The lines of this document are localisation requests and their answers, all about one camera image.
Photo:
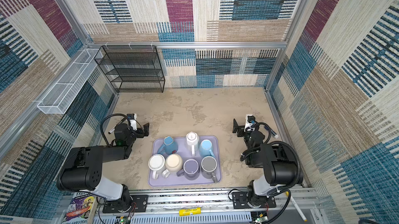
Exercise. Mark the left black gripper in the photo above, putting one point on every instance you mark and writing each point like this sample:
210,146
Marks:
140,131

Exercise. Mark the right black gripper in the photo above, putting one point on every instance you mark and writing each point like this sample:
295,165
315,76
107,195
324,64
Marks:
241,127

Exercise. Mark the teal blue square mug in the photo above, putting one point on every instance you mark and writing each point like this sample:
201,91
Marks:
168,146

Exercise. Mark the white tall mug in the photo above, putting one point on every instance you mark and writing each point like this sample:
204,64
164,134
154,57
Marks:
192,142

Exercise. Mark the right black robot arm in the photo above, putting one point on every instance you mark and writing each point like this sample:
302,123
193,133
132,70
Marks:
279,161

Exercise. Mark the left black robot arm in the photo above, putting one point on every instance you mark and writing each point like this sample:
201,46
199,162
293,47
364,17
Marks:
82,169

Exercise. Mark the white round mug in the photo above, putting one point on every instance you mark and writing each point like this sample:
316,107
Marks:
156,165

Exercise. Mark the light blue mug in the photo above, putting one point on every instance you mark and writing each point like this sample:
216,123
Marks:
206,149

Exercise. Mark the cream mug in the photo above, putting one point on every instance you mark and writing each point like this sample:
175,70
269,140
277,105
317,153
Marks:
173,164

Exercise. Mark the grey mug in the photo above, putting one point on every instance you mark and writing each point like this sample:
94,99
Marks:
208,168

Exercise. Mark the purple mug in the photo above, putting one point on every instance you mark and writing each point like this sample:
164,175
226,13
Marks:
190,170

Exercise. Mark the lavender plastic tray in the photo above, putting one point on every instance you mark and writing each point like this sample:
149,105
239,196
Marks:
174,180

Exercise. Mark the white yellow pen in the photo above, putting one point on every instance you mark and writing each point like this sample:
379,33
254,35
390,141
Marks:
300,212

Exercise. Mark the yellow cylinder tube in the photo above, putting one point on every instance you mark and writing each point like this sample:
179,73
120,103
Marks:
189,211

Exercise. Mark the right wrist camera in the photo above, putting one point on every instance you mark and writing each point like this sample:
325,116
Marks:
250,122

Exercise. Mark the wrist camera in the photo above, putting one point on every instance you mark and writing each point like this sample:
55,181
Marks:
132,120
250,122

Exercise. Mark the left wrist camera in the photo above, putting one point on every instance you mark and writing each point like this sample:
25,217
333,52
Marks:
132,120

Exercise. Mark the black wire shelf rack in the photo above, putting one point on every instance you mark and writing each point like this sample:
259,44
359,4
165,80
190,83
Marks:
132,69

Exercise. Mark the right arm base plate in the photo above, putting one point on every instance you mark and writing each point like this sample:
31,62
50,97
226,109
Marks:
240,201

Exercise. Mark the aluminium rail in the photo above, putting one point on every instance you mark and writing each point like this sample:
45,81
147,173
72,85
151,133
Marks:
211,199

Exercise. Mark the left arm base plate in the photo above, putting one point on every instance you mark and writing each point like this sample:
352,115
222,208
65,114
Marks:
136,203

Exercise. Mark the white slotted cable duct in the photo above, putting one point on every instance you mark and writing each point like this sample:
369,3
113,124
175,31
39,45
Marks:
206,218

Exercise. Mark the white wire mesh basket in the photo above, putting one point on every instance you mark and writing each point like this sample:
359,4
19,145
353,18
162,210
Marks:
65,90

